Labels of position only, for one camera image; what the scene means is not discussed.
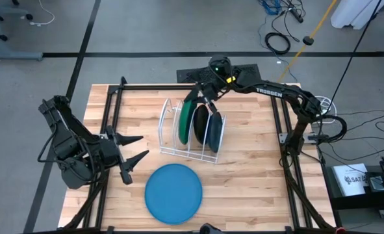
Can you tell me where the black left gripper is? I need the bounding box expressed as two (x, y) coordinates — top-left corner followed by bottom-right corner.
(97, 125), (150, 186)

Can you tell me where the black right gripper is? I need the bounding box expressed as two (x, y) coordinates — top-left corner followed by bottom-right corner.
(184, 81), (229, 116)

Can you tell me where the green plate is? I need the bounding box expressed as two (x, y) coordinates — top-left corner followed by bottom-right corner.
(177, 99), (198, 146)

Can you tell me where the dark blue plate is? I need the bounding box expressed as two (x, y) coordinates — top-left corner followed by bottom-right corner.
(207, 111), (224, 153)

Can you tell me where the black plate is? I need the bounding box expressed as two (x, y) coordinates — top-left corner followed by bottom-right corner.
(193, 104), (211, 146)

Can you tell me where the black perforated mat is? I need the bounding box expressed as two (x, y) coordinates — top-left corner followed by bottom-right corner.
(176, 63), (262, 85)

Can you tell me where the light blue plate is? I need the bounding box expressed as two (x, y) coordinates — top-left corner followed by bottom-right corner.
(144, 163), (203, 225)

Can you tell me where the black power strip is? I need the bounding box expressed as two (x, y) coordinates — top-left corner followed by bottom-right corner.
(287, 6), (305, 23)

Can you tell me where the yellow pole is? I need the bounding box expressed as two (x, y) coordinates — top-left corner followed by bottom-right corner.
(277, 0), (339, 84)

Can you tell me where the grey table foot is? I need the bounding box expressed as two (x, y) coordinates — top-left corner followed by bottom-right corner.
(0, 40), (44, 62)

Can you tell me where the white printed booklet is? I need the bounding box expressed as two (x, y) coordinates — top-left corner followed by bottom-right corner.
(332, 162), (370, 197)

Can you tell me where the white folded sheet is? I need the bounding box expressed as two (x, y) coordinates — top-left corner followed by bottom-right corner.
(330, 0), (384, 31)

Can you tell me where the grey chair base with casters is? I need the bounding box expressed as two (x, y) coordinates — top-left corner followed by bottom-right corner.
(0, 0), (34, 42)

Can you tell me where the black side cart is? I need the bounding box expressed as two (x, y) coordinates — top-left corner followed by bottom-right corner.
(323, 164), (384, 212)

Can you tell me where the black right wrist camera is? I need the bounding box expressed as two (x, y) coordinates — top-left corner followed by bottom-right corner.
(209, 54), (234, 79)

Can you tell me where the white wire dish rack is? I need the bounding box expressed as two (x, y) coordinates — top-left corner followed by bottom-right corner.
(158, 97), (227, 164)

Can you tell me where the black aluminium table frame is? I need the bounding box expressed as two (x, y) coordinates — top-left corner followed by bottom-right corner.
(61, 76), (337, 234)

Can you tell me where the coiled black cable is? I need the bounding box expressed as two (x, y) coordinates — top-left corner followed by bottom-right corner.
(264, 31), (292, 55)

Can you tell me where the blue cable bundle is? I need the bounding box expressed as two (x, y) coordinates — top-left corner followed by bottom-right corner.
(258, 0), (282, 16)

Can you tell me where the white wire basket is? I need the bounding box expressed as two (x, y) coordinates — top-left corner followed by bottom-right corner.
(314, 95), (338, 125)

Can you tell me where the white cable with plug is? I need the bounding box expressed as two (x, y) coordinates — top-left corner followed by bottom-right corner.
(29, 0), (55, 27)

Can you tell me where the long thin black cable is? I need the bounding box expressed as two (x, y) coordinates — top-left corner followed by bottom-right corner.
(326, 0), (384, 110)

